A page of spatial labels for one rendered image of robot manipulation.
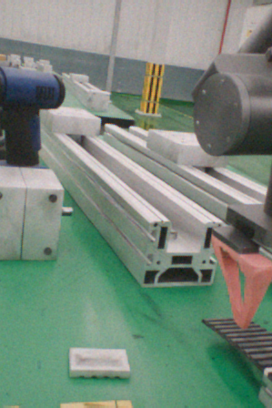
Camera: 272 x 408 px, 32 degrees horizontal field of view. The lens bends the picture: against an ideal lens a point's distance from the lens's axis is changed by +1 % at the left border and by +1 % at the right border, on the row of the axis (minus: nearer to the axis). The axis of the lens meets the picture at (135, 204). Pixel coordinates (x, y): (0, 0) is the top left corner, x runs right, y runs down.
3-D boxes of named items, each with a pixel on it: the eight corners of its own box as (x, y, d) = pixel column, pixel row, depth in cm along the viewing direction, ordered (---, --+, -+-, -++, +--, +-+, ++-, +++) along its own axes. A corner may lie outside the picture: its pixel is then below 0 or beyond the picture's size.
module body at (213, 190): (330, 281, 68) (347, 224, 66) (271, 283, 65) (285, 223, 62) (134, 156, 139) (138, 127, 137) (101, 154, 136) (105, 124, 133)
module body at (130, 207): (212, 284, 61) (225, 222, 59) (139, 287, 58) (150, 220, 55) (70, 151, 132) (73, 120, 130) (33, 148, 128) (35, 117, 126)
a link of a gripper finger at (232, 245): (198, 308, 44) (212, 210, 41) (264, 300, 47) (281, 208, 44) (240, 351, 38) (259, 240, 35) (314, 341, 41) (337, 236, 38)
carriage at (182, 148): (224, 181, 95) (230, 147, 94) (174, 178, 91) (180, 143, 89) (187, 162, 110) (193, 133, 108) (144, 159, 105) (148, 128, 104)
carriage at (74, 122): (97, 148, 110) (101, 118, 109) (50, 144, 106) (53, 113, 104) (80, 136, 125) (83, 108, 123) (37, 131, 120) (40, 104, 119)
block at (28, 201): (75, 260, 62) (83, 190, 60) (-18, 260, 59) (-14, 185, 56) (62, 232, 71) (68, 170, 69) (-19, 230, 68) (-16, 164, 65)
